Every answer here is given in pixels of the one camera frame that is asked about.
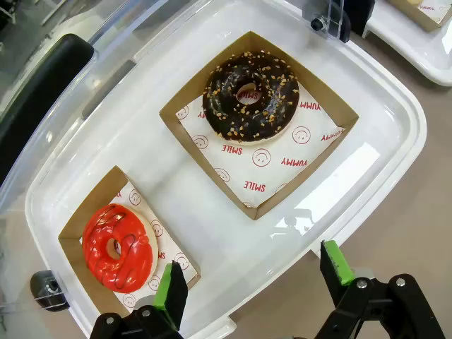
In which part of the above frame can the black lid handle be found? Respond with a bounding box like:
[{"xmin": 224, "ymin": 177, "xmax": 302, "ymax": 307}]
[{"xmin": 0, "ymin": 33, "xmax": 95, "ymax": 186}]

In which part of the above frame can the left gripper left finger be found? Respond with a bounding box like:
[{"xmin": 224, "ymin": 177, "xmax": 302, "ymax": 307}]
[{"xmin": 90, "ymin": 261, "xmax": 190, "ymax": 339}]

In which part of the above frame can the black lid hinge knob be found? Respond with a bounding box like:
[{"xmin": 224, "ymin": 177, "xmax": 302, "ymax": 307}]
[
  {"xmin": 30, "ymin": 270, "xmax": 71, "ymax": 312},
  {"xmin": 309, "ymin": 9, "xmax": 351, "ymax": 42}
]

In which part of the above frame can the printed paper under chocolate donut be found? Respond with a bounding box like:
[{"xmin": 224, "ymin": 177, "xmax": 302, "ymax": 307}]
[{"xmin": 175, "ymin": 84, "xmax": 345, "ymax": 209}]

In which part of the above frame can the clear plastic tray lid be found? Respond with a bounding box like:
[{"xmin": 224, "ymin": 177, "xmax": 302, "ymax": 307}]
[{"xmin": 0, "ymin": 0, "xmax": 170, "ymax": 220}]

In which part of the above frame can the cardboard box of yellow donut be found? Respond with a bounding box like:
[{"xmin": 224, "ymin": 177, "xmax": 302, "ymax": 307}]
[{"xmin": 388, "ymin": 0, "xmax": 452, "ymax": 32}]

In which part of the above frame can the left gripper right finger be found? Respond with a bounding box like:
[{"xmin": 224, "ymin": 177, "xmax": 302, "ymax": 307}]
[{"xmin": 314, "ymin": 239, "xmax": 446, "ymax": 339}]

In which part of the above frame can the printed paper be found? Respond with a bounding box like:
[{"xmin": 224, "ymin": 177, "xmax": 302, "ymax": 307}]
[
  {"xmin": 118, "ymin": 182, "xmax": 198, "ymax": 311},
  {"xmin": 175, "ymin": 84, "xmax": 345, "ymax": 209}
]

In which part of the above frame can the red glazed donut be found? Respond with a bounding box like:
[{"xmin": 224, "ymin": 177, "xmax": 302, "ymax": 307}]
[{"xmin": 82, "ymin": 203, "xmax": 159, "ymax": 294}]

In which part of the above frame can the chocolate nut donut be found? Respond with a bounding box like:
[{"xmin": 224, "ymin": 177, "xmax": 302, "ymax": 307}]
[{"xmin": 202, "ymin": 50, "xmax": 300, "ymax": 146}]

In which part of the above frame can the white display tray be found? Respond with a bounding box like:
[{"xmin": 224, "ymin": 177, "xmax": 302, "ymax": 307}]
[
  {"xmin": 363, "ymin": 0, "xmax": 452, "ymax": 88},
  {"xmin": 24, "ymin": 0, "xmax": 428, "ymax": 339}
]

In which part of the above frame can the cardboard box of chocolate donut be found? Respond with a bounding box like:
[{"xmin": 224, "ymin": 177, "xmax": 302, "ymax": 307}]
[{"xmin": 158, "ymin": 30, "xmax": 359, "ymax": 221}]

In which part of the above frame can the cardboard box of red donut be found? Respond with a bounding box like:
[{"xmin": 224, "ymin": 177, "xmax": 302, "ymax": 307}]
[{"xmin": 57, "ymin": 165, "xmax": 202, "ymax": 319}]

